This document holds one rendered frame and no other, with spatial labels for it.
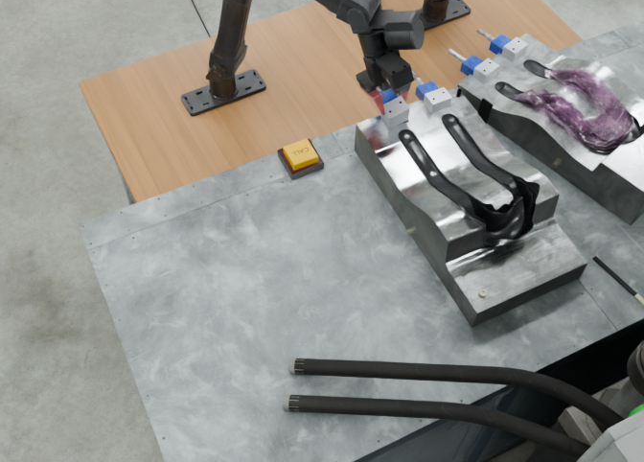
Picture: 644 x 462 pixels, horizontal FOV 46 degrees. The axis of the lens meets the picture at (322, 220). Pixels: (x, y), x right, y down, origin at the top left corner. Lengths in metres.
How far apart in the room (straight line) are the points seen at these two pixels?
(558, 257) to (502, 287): 0.14
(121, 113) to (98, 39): 1.45
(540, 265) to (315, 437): 0.55
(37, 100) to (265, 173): 1.58
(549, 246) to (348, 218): 0.42
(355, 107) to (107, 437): 1.17
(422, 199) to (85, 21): 2.15
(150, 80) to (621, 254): 1.15
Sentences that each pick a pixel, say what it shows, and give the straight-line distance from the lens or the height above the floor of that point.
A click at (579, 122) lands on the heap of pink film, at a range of 1.76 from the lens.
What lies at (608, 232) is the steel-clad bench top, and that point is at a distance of 1.73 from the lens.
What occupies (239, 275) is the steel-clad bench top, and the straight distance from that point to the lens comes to 1.56.
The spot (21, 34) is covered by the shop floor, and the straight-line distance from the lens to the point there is 3.42.
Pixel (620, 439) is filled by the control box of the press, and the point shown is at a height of 1.47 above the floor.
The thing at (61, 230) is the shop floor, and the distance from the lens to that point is 2.70.
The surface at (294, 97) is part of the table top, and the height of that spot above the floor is 0.80.
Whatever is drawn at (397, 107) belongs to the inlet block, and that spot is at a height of 0.94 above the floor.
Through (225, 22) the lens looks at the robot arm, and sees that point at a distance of 1.67.
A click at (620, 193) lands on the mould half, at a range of 1.71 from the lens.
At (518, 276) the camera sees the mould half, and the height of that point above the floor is 0.86.
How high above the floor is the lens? 2.14
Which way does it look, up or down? 55 degrees down
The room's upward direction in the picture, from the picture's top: 1 degrees clockwise
